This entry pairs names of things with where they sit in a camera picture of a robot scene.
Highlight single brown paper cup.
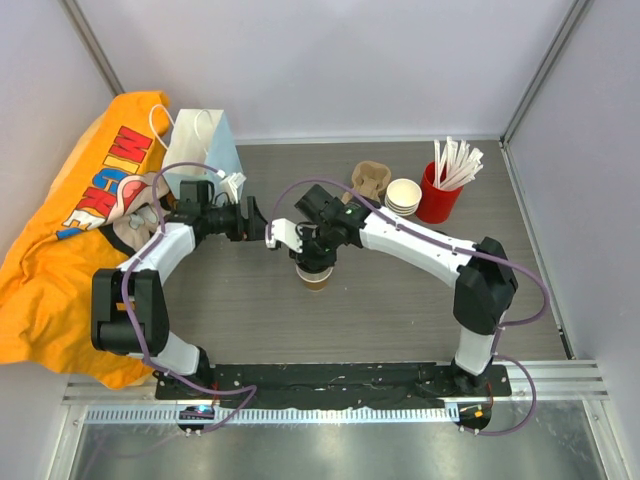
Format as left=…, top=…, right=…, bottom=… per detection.
left=296, top=267, right=333, bottom=292

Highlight white blue paper bag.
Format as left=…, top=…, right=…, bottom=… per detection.
left=148, top=104, right=246, bottom=197

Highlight stack of paper cups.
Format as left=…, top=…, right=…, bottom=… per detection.
left=384, top=178, right=422, bottom=217

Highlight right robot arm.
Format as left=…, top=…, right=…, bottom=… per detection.
left=271, top=184, right=518, bottom=395

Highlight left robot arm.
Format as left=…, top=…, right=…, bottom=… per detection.
left=91, top=181, right=267, bottom=399

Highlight stacked pulp cup carriers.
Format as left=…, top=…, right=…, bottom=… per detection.
left=351, top=161, right=391, bottom=203

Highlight red straw holder cup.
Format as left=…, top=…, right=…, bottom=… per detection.
left=415, top=162, right=463, bottom=224

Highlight orange printed shirt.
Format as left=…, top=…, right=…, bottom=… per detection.
left=1, top=91, right=174, bottom=389

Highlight wrapped white straws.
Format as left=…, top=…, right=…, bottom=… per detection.
left=433, top=136, right=484, bottom=191

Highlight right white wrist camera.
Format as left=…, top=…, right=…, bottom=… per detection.
left=265, top=218, right=303, bottom=253

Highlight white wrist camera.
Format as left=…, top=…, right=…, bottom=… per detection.
left=214, top=170, right=246, bottom=206
left=265, top=218, right=303, bottom=253

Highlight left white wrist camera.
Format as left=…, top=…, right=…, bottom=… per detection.
left=214, top=170, right=246, bottom=206

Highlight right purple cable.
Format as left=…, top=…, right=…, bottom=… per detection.
left=267, top=179, right=551, bottom=437

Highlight purple cable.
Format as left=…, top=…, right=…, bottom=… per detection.
left=267, top=179, right=551, bottom=437
left=122, top=162, right=259, bottom=434

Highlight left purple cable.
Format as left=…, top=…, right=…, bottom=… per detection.
left=122, top=162, right=259, bottom=434

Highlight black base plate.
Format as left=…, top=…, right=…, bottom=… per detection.
left=154, top=360, right=511, bottom=409

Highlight white slotted cable duct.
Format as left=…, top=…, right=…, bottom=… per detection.
left=84, top=404, right=459, bottom=425

